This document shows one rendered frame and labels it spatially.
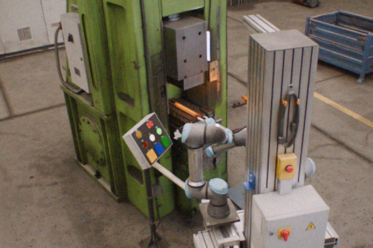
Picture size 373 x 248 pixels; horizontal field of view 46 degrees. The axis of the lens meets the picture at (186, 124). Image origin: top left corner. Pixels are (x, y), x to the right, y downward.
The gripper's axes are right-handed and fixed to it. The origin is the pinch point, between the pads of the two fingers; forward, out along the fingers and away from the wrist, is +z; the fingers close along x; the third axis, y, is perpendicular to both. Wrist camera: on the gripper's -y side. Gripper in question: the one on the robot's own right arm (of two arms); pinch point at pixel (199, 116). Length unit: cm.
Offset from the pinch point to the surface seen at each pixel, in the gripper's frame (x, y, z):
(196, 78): 0.4, -32.8, 2.4
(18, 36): 27, 60, 537
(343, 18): 437, 42, 156
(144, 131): -60, -15, -11
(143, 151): -68, -6, -21
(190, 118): -6.2, 1.1, 4.6
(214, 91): 31.4, -7.2, 16.6
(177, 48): -17, -62, 2
